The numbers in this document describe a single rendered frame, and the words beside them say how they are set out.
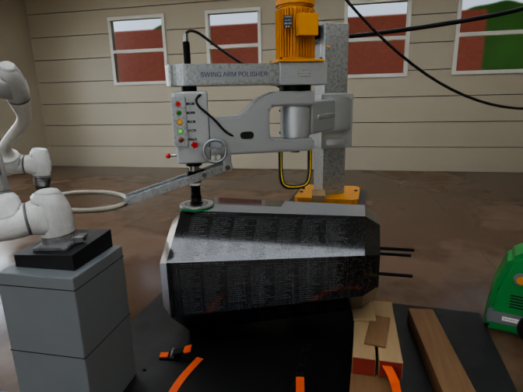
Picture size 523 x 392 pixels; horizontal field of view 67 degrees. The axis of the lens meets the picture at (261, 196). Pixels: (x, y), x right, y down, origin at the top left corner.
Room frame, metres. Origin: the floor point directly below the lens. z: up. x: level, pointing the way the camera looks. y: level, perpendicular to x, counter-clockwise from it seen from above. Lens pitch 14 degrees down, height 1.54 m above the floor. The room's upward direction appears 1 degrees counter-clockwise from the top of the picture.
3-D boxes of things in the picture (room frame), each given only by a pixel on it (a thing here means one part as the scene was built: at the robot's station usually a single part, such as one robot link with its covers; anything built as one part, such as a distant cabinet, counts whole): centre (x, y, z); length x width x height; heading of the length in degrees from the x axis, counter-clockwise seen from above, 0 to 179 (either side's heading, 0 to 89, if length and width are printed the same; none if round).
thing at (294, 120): (2.57, -0.23, 1.39); 0.19 x 0.19 x 0.20
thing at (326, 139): (3.13, -0.55, 1.36); 0.35 x 0.35 x 0.41
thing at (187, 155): (2.45, 0.34, 1.36); 0.36 x 0.22 x 0.45; 102
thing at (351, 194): (3.13, -0.55, 0.76); 0.49 x 0.49 x 0.05; 74
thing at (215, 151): (2.34, 0.28, 1.24); 0.15 x 0.10 x 0.15; 102
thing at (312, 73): (2.51, 0.08, 1.66); 0.96 x 0.25 x 0.17; 102
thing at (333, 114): (2.96, -0.45, 1.41); 0.74 x 0.34 x 0.25; 150
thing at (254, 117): (2.50, 0.03, 1.35); 0.74 x 0.23 x 0.49; 102
